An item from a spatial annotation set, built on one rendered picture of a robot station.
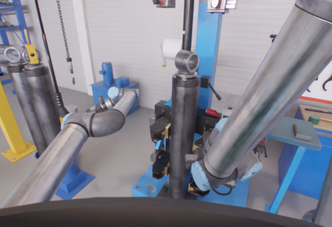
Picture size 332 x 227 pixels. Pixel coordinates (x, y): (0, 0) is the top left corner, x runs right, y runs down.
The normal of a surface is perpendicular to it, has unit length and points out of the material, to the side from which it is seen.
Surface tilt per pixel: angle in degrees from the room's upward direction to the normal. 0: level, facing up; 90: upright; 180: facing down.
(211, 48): 90
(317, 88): 90
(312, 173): 90
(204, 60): 90
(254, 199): 0
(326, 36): 106
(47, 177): 47
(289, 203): 0
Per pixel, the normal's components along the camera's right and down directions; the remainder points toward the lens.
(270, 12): -0.46, 0.40
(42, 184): 0.74, -0.57
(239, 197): 0.01, -0.89
